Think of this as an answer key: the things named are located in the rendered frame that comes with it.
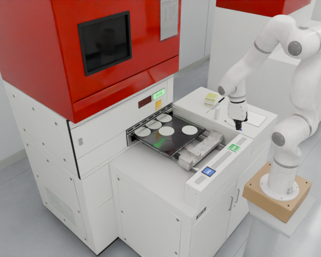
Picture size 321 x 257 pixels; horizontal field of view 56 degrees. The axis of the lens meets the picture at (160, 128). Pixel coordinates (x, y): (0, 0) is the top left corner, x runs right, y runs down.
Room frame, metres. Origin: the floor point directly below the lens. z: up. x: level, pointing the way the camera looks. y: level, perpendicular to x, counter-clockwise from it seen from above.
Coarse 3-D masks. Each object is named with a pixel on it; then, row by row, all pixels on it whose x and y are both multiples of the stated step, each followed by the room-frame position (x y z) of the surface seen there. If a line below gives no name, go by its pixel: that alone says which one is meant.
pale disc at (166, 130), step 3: (165, 126) 1.65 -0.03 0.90; (168, 126) 1.65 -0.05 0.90; (159, 129) 1.62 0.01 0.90; (162, 129) 1.62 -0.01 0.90; (165, 129) 1.62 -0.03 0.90; (168, 129) 1.62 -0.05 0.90; (171, 129) 1.62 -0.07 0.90; (159, 132) 1.58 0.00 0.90; (162, 132) 1.58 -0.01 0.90; (165, 132) 1.58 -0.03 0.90; (168, 132) 1.58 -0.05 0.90; (171, 132) 1.58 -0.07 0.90; (165, 135) 1.55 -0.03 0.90; (168, 135) 1.55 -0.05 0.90
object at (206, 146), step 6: (210, 138) 1.55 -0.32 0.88; (222, 138) 1.55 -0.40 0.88; (198, 144) 1.48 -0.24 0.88; (204, 144) 1.48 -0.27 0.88; (210, 144) 1.48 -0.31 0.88; (216, 144) 1.49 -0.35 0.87; (198, 150) 1.42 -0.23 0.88; (204, 150) 1.42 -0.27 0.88; (210, 150) 1.45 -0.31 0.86; (186, 156) 1.37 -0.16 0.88; (204, 156) 1.40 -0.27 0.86; (180, 162) 1.32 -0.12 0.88; (186, 168) 1.28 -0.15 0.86
